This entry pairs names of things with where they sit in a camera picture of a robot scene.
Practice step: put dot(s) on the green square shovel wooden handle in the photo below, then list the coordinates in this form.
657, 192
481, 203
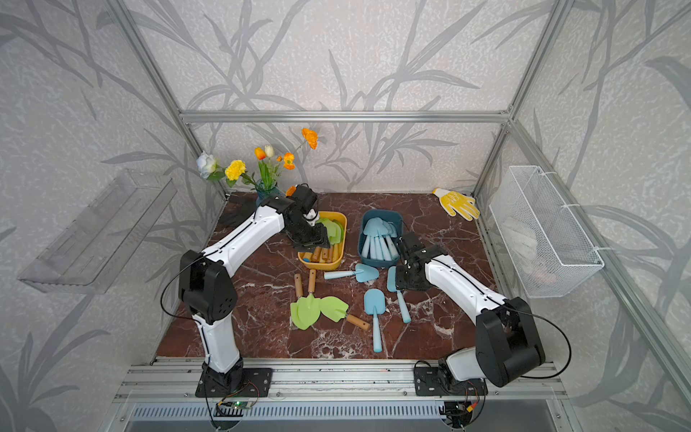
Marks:
335, 309

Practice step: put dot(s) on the glass vase with flowers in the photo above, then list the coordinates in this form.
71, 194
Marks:
271, 164

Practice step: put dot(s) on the light blue shovel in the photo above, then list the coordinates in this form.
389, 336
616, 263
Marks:
383, 232
371, 247
362, 273
392, 288
393, 234
375, 306

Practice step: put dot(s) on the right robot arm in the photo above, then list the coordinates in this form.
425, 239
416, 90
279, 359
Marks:
507, 342

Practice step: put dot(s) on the dark teal storage box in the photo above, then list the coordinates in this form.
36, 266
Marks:
385, 216

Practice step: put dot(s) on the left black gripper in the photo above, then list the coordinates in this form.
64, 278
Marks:
320, 238

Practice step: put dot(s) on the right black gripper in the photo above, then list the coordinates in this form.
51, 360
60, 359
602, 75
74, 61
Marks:
402, 285

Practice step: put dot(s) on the clear acrylic wall shelf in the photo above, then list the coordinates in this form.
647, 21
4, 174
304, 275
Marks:
88, 256

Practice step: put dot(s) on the white wire mesh basket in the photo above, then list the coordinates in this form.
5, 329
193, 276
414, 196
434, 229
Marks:
549, 249

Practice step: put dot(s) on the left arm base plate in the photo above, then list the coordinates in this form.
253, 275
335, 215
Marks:
245, 382

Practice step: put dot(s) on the yellow storage box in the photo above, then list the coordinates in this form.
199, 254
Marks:
328, 259

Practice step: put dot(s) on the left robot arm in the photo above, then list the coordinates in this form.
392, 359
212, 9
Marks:
205, 285

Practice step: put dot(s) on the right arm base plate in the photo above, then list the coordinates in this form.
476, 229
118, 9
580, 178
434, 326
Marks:
438, 380

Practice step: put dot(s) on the yellow white work glove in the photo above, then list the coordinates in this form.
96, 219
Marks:
455, 204

